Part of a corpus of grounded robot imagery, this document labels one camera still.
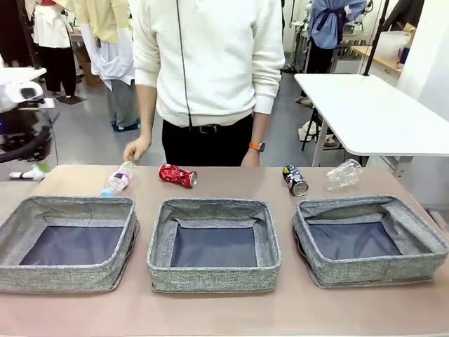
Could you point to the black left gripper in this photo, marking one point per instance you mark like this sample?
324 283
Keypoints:
15 131

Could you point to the clear bottle with blue cap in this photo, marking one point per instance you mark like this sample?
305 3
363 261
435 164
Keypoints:
119 179

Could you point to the crushed red drink can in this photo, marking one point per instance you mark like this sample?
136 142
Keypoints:
173 174

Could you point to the black and purple drink can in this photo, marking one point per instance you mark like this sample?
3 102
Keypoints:
294 177

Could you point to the person's left forearm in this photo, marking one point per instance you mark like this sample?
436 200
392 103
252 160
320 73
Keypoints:
261 126

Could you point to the person's right forearm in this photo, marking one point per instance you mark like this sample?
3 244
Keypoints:
146 109

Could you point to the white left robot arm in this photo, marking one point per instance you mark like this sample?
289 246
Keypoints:
14 93

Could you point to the person's right hand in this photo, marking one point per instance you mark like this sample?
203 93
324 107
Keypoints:
138 149

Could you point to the person's left hand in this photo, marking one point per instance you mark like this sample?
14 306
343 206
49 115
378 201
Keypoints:
253 159

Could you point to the blue floor mat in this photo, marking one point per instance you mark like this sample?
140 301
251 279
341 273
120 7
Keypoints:
131 125

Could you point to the grey trousers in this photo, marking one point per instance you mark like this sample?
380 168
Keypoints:
122 102

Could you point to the brown cardboard box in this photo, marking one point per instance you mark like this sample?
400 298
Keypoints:
92 75

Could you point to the black stand pole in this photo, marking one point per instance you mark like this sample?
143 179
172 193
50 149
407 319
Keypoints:
367 70
35 63

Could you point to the grey fabric basket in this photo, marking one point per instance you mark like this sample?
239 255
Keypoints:
210 277
368 270
52 277

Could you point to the white hanging shirt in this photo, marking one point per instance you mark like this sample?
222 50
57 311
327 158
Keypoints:
115 63

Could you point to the person in white blouse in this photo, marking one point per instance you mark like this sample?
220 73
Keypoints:
52 35

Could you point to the yellow cardigan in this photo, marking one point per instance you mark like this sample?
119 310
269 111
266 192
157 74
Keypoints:
101 21

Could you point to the black belt with buckle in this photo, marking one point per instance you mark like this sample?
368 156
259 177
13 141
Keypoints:
207 128

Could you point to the person in white sweater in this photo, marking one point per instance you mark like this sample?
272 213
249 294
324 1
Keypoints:
217 52

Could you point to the orange band smartwatch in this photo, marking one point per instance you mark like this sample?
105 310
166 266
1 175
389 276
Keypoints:
256 146

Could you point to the white cloth bag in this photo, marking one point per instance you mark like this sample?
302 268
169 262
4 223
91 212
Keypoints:
308 131

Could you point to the beige slipper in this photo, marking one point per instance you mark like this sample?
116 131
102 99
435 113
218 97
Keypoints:
330 141

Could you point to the large white table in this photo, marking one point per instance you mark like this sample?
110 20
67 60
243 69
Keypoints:
350 102

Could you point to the light wood desk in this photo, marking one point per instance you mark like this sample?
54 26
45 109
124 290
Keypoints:
379 60

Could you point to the translucent plastic box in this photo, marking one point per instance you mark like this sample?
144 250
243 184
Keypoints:
393 47

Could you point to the hanging black jacket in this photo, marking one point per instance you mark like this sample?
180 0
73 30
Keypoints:
403 12

